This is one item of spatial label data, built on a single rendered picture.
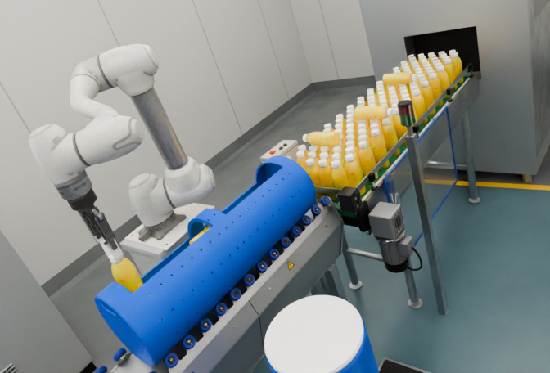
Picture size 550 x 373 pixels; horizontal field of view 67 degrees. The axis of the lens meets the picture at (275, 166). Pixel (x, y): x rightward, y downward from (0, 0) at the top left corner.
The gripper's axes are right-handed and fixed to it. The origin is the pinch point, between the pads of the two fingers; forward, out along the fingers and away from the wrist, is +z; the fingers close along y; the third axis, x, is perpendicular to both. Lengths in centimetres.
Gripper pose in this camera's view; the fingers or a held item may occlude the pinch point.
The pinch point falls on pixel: (110, 247)
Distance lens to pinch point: 141.3
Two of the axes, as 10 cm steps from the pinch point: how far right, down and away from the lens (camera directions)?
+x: 6.2, -5.0, 6.1
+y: 7.3, 0.7, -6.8
